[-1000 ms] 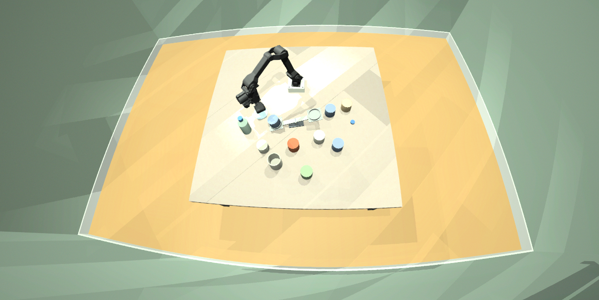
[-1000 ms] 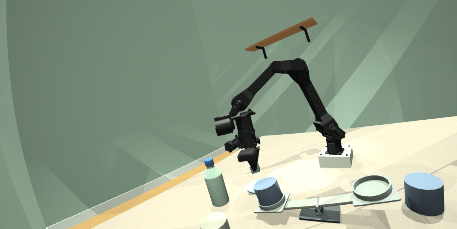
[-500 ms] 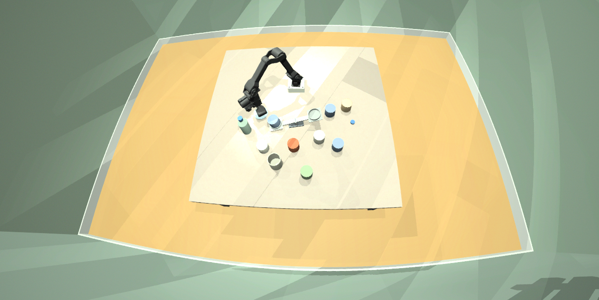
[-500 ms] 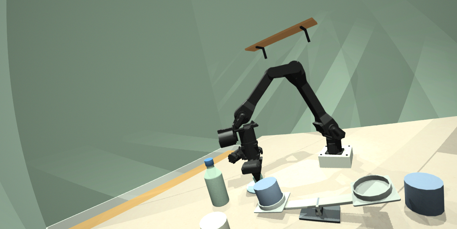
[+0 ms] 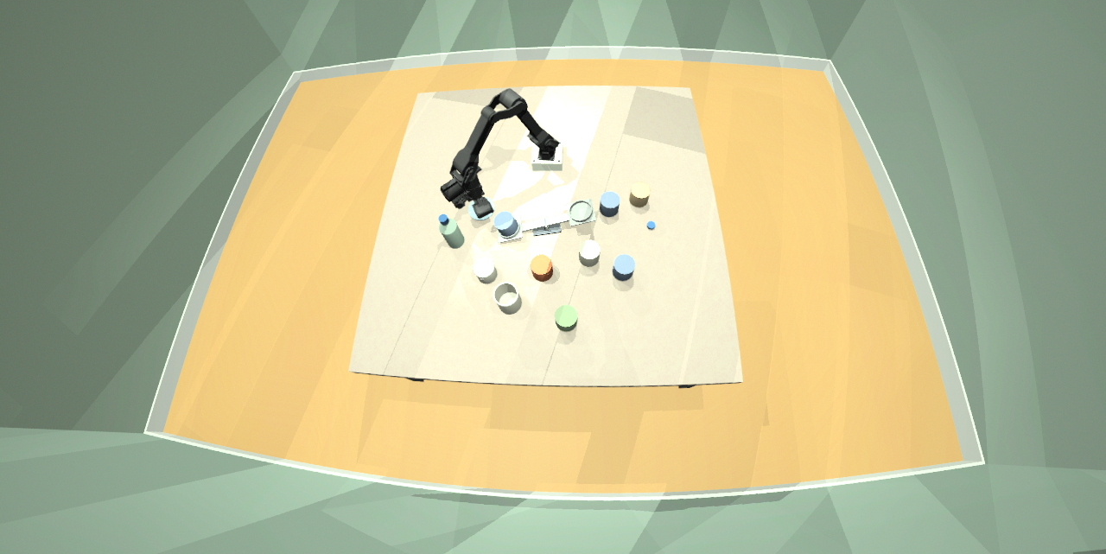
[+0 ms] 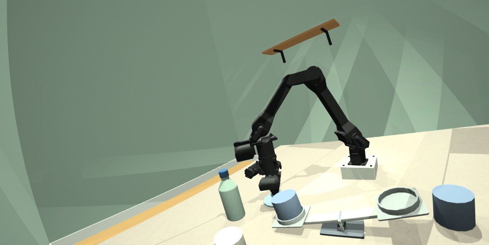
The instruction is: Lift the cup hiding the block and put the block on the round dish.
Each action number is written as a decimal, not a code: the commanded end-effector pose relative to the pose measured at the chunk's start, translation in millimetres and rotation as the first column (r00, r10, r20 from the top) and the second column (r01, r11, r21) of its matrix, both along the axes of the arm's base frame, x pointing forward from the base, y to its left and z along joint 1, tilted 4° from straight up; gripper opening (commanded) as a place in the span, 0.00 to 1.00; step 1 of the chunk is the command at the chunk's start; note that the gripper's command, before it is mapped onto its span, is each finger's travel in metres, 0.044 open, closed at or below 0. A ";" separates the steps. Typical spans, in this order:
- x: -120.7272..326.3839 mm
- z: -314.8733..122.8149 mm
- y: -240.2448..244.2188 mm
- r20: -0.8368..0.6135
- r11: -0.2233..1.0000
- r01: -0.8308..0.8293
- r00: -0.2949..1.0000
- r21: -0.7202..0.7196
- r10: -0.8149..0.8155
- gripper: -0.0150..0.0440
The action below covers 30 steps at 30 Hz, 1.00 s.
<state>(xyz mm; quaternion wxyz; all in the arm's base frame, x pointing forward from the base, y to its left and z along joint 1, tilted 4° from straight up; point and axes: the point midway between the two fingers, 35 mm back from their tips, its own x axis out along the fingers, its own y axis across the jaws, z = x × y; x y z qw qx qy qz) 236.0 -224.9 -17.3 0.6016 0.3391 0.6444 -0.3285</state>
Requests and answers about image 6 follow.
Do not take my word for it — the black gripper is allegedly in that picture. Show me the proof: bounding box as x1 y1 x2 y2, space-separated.
258 154 282 196

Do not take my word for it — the grey balance beam with flat pans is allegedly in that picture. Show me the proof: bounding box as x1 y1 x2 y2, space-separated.
271 187 429 239

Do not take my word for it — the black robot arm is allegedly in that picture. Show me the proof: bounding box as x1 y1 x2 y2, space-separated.
233 66 370 179

